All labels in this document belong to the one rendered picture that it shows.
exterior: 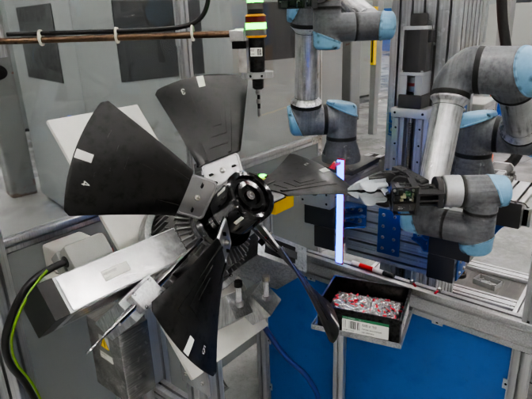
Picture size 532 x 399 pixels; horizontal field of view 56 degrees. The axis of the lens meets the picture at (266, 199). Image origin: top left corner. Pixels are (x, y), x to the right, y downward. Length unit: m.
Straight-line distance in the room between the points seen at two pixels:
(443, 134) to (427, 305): 0.47
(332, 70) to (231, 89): 4.73
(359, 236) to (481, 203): 0.82
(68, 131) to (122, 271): 0.42
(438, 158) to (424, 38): 0.66
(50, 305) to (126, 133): 0.34
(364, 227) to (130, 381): 1.00
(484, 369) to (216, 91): 1.00
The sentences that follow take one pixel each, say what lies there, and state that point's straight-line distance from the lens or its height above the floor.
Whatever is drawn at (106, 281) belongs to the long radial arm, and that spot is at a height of 1.11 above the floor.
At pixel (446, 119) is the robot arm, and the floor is 1.32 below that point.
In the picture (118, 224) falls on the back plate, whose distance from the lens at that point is 1.22.
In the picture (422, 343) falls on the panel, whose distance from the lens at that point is 1.56.
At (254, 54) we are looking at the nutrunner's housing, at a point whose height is 1.50.
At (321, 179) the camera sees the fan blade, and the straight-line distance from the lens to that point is 1.29.
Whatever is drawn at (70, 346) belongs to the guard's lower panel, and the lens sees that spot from 1.86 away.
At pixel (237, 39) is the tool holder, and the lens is 1.10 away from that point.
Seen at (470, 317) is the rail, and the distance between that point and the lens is 1.43.
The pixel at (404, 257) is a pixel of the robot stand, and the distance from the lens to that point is 1.93.
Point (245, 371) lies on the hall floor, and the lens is 2.52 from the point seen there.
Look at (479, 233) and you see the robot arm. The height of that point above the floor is 1.09.
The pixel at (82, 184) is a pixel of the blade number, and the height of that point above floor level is 1.29.
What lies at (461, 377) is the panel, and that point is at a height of 0.63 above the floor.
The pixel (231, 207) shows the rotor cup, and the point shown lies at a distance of 1.03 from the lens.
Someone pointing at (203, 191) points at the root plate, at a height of 1.23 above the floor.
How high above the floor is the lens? 1.57
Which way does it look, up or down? 20 degrees down
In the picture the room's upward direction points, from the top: 2 degrees counter-clockwise
